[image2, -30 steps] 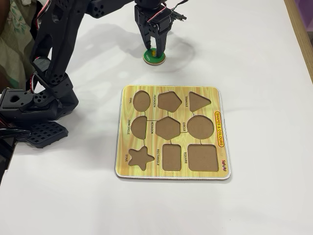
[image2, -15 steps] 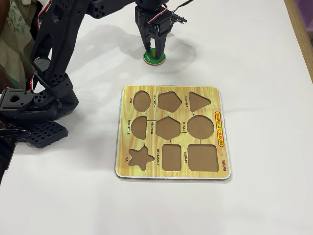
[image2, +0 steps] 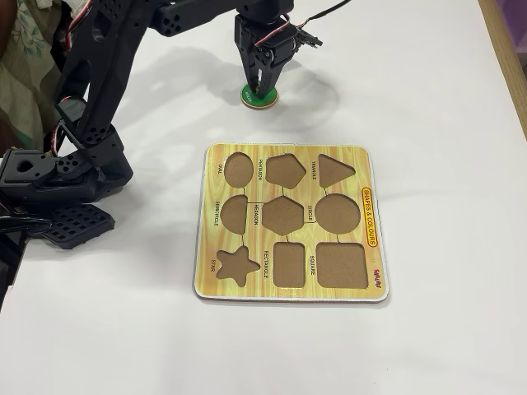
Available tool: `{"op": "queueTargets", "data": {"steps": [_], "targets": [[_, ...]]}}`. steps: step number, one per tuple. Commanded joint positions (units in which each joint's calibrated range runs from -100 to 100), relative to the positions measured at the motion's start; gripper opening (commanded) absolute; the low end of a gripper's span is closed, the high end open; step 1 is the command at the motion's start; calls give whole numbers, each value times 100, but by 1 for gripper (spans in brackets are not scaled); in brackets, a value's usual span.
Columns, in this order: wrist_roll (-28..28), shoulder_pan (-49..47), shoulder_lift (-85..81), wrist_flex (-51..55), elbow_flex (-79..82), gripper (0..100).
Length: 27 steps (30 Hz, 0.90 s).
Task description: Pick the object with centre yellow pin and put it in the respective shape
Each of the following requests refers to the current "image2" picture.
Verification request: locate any black base cable bundle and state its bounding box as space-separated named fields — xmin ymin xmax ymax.
xmin=0 ymin=211 xmax=53 ymax=236

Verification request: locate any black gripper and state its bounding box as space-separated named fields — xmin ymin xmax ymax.
xmin=233 ymin=11 xmax=301 ymax=99

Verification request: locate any wooden shape puzzle board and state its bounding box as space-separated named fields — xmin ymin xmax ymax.
xmin=192 ymin=142 xmax=390 ymax=306

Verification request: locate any floral patterned cloth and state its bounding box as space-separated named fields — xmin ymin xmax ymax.
xmin=0 ymin=0 xmax=71 ymax=153

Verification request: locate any green round piece yellow pin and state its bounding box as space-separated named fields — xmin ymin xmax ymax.
xmin=240 ymin=81 xmax=279 ymax=110

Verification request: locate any black camera cable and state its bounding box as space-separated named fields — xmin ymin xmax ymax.
xmin=302 ymin=0 xmax=353 ymax=24

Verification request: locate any black square wrist camera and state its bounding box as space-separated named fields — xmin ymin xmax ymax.
xmin=295 ymin=26 xmax=324 ymax=49

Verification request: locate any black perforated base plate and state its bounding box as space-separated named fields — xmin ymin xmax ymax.
xmin=40 ymin=203 xmax=116 ymax=251

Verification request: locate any white crumpled cloth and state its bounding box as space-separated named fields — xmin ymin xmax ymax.
xmin=61 ymin=0 xmax=90 ymax=20

